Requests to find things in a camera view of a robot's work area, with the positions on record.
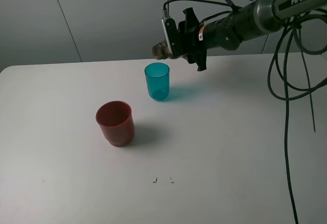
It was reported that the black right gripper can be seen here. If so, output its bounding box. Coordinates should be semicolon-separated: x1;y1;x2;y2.
178;8;242;71

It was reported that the smoky transparent water bottle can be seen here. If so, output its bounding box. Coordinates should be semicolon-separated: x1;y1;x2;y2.
152;40;188;61

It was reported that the teal translucent plastic cup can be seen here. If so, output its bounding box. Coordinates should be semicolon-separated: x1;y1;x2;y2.
145;62;170;101

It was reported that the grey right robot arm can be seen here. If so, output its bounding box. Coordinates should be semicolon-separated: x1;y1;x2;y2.
169;0;326;71

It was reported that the red plastic cup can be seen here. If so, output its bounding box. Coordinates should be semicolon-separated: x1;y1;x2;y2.
96;101;134;147

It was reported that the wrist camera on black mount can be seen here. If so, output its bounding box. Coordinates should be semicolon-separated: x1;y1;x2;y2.
161;17;182;57

